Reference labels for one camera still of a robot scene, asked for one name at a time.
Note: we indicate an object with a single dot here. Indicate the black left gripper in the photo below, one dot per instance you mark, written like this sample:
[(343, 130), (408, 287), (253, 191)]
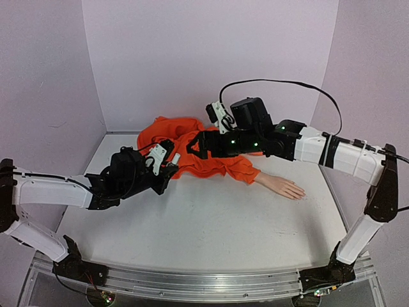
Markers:
[(166, 176)]

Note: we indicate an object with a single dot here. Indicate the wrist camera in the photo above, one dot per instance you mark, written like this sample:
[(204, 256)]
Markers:
[(220, 118), (155, 158)]

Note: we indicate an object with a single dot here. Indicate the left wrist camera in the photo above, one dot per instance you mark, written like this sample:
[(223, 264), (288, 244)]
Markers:
[(155, 158)]

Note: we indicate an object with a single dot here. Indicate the clear nail polish bottle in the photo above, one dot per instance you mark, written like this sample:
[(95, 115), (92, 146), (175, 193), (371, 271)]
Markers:
[(169, 166)]

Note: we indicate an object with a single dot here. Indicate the aluminium front rail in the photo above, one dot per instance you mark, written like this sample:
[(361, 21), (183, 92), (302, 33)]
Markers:
[(114, 285)]

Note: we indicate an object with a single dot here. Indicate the mannequin hand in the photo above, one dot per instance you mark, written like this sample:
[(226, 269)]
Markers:
[(280, 186)]

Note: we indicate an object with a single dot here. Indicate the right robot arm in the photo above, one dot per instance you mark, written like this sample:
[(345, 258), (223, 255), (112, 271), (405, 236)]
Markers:
[(372, 164)]

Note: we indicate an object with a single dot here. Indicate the white nail polish cap brush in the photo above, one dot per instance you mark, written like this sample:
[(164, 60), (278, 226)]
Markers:
[(176, 159)]

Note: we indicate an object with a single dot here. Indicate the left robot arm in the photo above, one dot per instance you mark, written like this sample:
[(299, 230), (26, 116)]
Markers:
[(19, 187)]

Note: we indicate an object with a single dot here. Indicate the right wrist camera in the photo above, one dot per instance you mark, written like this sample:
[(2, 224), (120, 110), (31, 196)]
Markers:
[(220, 118)]

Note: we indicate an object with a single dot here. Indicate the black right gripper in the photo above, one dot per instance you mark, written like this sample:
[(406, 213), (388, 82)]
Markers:
[(205, 144)]

